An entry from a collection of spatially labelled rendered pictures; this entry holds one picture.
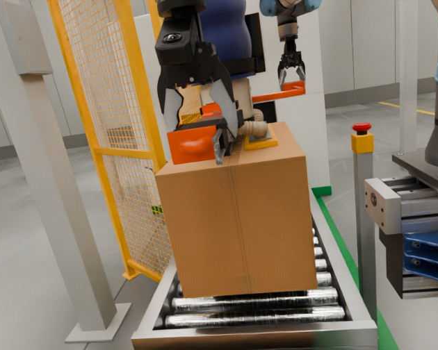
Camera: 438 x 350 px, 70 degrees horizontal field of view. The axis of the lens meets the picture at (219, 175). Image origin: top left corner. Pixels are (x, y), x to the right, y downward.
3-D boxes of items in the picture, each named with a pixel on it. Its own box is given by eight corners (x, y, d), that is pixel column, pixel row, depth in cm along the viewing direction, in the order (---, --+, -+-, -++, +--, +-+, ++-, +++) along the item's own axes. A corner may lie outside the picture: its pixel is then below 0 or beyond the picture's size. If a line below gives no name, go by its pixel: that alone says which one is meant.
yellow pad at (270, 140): (246, 131, 126) (244, 119, 125) (270, 128, 125) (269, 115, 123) (245, 151, 94) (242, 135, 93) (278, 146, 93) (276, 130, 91)
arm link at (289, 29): (277, 28, 127) (297, 23, 126) (278, 40, 128) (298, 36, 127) (278, 25, 120) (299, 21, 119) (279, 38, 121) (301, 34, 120)
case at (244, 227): (210, 214, 152) (195, 134, 141) (293, 205, 146) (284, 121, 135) (183, 298, 96) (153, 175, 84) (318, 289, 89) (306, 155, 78)
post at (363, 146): (359, 328, 157) (350, 133, 129) (374, 328, 156) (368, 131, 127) (363, 339, 151) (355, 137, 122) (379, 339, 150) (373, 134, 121)
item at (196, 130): (183, 152, 55) (178, 124, 54) (225, 146, 54) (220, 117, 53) (173, 165, 47) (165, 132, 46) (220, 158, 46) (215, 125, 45)
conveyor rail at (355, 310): (287, 163, 310) (285, 144, 305) (293, 162, 309) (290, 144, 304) (357, 376, 92) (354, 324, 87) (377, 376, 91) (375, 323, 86)
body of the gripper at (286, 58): (283, 69, 123) (279, 37, 120) (281, 70, 131) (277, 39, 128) (303, 66, 122) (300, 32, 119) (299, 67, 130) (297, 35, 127)
